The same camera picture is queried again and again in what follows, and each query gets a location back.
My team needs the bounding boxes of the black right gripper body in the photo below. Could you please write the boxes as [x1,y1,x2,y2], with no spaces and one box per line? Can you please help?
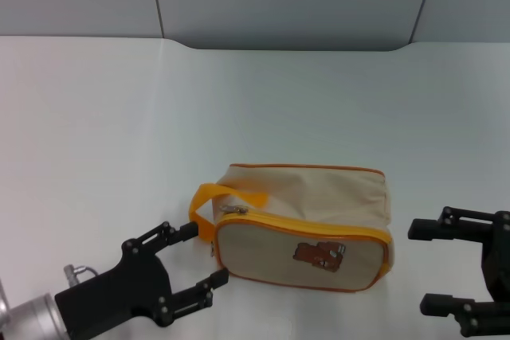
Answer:
[480,210,510,305]

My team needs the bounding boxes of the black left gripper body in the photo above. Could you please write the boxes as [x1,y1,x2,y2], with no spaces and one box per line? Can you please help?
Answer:
[54,238,174,340]

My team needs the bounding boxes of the beige food bag orange trim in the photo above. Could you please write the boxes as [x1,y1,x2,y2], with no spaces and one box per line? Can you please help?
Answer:
[187,162,394,295]

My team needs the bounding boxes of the metal zipper pull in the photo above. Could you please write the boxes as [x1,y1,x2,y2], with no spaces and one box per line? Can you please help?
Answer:
[219,204,250,216]

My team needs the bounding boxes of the metal cable connector plug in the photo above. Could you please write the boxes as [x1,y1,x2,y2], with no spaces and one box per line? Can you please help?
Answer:
[62,263,100,289]

